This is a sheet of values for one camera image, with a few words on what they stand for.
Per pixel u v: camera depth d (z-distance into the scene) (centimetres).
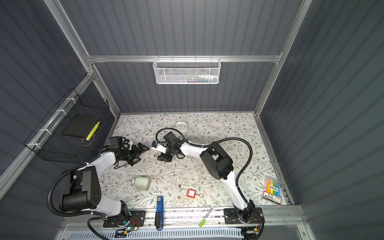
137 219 72
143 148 84
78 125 74
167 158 85
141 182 77
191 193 80
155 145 83
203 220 73
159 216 73
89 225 66
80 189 44
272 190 81
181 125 109
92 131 73
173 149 76
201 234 77
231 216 73
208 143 60
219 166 57
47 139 63
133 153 81
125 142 85
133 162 87
